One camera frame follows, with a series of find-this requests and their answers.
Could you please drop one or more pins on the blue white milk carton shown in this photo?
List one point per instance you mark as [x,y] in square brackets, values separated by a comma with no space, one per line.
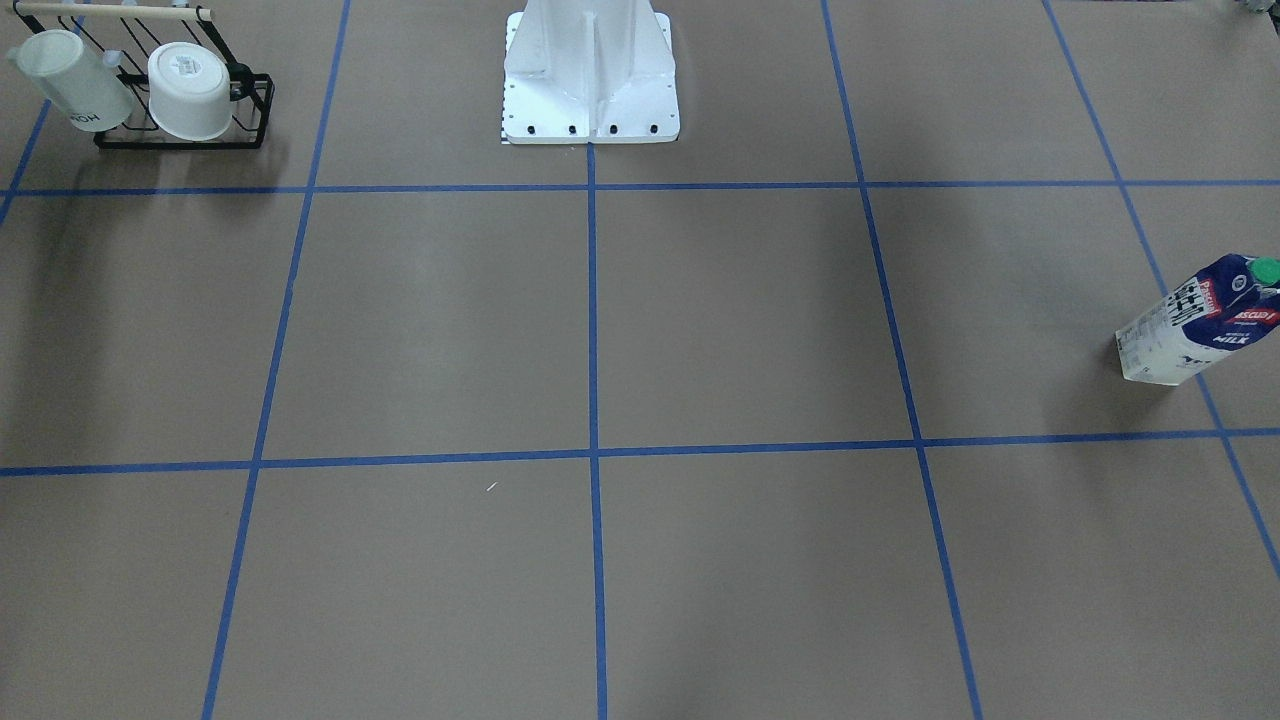
[1226,306]

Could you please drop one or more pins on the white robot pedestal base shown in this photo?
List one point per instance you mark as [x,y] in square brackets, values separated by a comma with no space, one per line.
[589,72]

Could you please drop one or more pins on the black wire cup rack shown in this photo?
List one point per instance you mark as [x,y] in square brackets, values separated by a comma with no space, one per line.
[124,33]

